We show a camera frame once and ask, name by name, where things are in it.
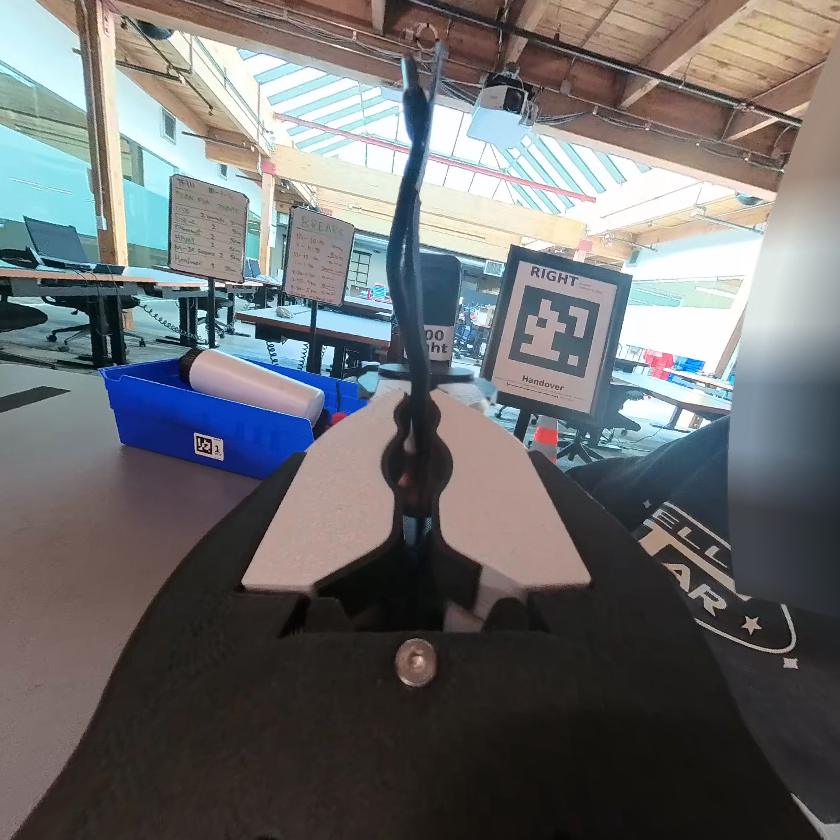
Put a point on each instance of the orange traffic cone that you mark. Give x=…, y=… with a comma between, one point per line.
x=544, y=443

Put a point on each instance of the wooden desk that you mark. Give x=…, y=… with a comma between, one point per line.
x=98, y=279

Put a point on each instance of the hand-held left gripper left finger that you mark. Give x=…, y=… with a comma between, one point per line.
x=321, y=518

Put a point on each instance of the ceiling projector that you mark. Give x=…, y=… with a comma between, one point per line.
x=499, y=118

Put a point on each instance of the whiteboard with black heading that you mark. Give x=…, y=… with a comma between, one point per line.
x=207, y=226

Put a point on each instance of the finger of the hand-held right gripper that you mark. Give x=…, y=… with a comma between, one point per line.
x=459, y=396
x=387, y=388

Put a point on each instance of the whiteboard with green heading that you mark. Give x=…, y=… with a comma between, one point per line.
x=318, y=256

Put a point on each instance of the white bottle with black cap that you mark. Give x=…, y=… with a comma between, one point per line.
x=256, y=384

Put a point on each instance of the grey top desk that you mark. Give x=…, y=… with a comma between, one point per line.
x=328, y=325
x=669, y=390

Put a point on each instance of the blue plastic bin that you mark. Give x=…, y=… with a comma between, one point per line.
x=157, y=426

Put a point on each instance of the framed code sign on stand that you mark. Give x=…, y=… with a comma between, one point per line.
x=525, y=275

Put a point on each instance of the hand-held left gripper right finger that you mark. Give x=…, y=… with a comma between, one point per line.
x=512, y=518

